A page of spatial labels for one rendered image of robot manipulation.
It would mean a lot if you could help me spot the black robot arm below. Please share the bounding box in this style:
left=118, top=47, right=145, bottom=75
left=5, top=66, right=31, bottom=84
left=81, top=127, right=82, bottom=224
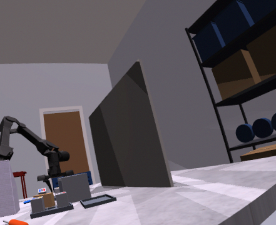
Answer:
left=0, top=116, right=69, bottom=163

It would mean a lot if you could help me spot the brown cardboard box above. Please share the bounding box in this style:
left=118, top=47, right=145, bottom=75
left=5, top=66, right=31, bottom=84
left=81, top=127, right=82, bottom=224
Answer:
left=33, top=192, right=56, bottom=208

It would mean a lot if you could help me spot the large black panel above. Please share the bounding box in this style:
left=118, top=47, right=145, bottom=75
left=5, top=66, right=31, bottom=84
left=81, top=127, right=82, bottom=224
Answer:
left=89, top=59, right=174, bottom=188

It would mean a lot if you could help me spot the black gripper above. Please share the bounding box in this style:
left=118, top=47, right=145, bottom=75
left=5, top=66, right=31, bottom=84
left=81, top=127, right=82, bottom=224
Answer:
left=37, top=161, right=74, bottom=193

